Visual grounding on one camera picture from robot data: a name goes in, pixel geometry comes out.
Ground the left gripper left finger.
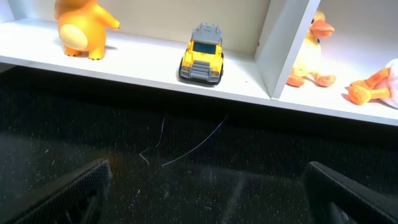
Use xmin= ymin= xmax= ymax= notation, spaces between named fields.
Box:
xmin=0 ymin=158 xmax=113 ymax=224

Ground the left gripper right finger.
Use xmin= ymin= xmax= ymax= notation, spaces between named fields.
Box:
xmin=302 ymin=161 xmax=398 ymax=224

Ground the grey and yellow toy truck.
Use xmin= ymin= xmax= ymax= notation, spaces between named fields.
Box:
xmin=178 ymin=22 xmax=224 ymax=85

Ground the white plush duck yellow hat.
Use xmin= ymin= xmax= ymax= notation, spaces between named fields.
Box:
xmin=347 ymin=58 xmax=398 ymax=110

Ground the white shelf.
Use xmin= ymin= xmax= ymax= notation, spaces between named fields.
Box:
xmin=0 ymin=0 xmax=398 ymax=127

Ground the yellow rubber duck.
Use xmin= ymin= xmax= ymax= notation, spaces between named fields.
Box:
xmin=54 ymin=0 xmax=121 ymax=61

